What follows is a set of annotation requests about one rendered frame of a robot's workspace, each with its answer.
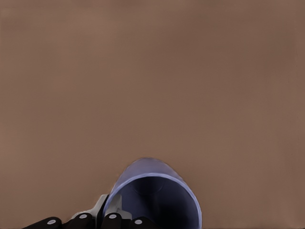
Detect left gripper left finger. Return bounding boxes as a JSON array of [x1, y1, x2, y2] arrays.
[[23, 194, 110, 229]]

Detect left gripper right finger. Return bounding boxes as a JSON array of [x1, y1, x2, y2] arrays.
[[102, 194, 156, 229]]

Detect purple cup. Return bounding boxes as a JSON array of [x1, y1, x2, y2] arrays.
[[102, 157, 203, 229]]

